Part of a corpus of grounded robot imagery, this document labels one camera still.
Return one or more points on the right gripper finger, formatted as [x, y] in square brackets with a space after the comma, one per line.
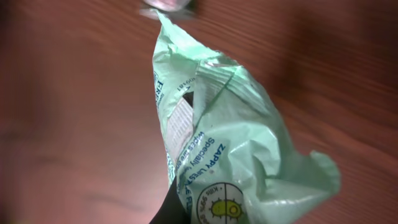
[171, 210]

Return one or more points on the teal wet wipes pack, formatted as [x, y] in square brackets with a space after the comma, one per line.
[229, 153]

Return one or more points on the white barcode scanner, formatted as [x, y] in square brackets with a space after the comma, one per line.
[173, 9]

